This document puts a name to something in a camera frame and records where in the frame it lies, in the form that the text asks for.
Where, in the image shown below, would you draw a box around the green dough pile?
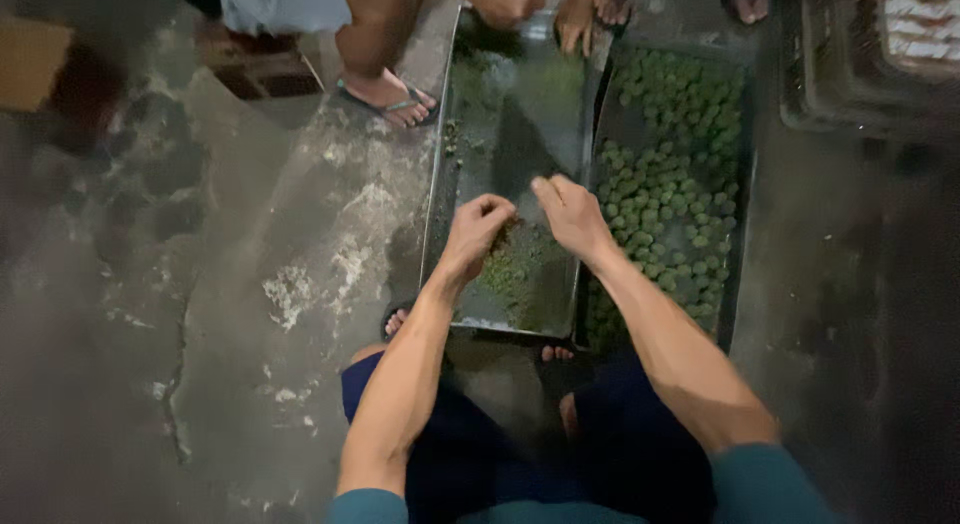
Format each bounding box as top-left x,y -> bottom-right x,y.
478,218 -> 575,331

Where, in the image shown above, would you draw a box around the heap of green dough balls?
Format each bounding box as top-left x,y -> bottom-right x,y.
584,49 -> 749,352

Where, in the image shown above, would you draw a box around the brown brick block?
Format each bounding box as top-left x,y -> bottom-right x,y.
196,25 -> 325,102

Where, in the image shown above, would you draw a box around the person's left hand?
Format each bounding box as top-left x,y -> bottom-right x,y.
437,194 -> 519,286

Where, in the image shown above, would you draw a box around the teal flip-flop sandal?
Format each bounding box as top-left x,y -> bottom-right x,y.
336,77 -> 442,129

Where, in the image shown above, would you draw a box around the teal long-sleeve shirt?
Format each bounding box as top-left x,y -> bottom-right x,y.
324,442 -> 850,524

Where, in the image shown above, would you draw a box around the person's right hand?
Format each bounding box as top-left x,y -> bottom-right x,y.
530,174 -> 621,268

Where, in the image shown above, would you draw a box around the metal tray with green dough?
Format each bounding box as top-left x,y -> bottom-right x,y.
417,6 -> 603,339

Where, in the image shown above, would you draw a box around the metal tray with green balls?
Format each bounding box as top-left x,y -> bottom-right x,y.
573,38 -> 760,357

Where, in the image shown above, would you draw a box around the dark plastic crate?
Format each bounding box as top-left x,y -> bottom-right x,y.
777,0 -> 960,138

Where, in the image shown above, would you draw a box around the dark blue shorts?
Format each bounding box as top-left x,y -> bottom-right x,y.
340,350 -> 719,524

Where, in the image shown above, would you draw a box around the brown cardboard box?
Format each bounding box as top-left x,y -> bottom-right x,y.
0,17 -> 74,113

